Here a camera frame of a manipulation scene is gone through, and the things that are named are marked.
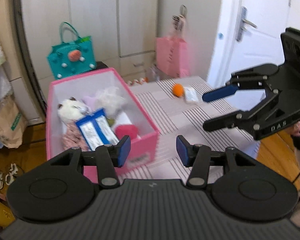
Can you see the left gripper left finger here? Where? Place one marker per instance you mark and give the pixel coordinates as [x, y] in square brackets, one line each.
[108, 157]

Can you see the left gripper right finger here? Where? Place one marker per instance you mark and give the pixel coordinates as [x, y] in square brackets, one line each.
[196, 156]

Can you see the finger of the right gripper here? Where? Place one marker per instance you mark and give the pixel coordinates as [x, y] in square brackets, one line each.
[220, 93]
[222, 122]

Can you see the blue snack packet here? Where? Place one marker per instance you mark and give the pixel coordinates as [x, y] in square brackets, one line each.
[96, 131]

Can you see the red strawberry plush pouch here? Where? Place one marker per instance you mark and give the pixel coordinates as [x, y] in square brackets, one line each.
[126, 129]

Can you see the pink floral fabric item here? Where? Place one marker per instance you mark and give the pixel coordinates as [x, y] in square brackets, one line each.
[74, 138]

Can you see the white cat plush toy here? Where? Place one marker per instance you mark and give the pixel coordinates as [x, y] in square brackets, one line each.
[71, 110]

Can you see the green plush ball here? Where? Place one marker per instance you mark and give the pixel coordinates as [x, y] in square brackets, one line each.
[110, 121]

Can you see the white tissue packet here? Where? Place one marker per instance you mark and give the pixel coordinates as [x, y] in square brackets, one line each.
[190, 95]

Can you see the pink cardboard storage box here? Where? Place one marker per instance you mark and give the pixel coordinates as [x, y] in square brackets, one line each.
[143, 148]

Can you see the orange plush ball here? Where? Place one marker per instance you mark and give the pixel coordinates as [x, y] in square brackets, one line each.
[178, 90]

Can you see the striped pink bed sheet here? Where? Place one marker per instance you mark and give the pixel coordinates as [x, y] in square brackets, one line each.
[160, 117]

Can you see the purple plush toy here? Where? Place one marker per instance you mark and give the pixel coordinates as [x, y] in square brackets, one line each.
[90, 101]

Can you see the pink paper gift bag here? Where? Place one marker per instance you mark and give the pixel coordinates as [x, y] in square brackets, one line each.
[172, 56]

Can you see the white door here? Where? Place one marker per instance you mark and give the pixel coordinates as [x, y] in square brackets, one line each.
[258, 46]

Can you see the black suitcase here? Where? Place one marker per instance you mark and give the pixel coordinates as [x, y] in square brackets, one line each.
[100, 65]

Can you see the brown paper shopping bag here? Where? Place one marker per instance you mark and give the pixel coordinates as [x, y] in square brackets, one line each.
[12, 123]

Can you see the teal felt tote bag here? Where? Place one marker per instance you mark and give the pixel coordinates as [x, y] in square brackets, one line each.
[71, 58]

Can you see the white wardrobe cabinet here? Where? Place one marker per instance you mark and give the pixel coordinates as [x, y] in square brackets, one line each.
[123, 32]

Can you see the black clothes rack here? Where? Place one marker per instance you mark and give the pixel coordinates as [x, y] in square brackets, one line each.
[25, 56]

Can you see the silver door handle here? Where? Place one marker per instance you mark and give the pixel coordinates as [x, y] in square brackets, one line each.
[242, 23]

